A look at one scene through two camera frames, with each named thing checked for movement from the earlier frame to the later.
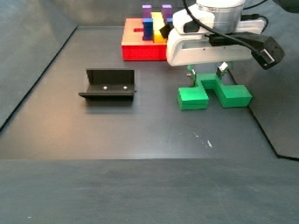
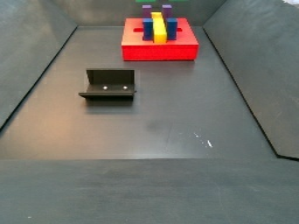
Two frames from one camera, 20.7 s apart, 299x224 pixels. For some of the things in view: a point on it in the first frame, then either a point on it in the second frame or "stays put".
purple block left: [146, 10] stays put
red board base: [137, 49] stays put
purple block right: [167, 10] stays put
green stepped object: [193, 98] → [170, 1]
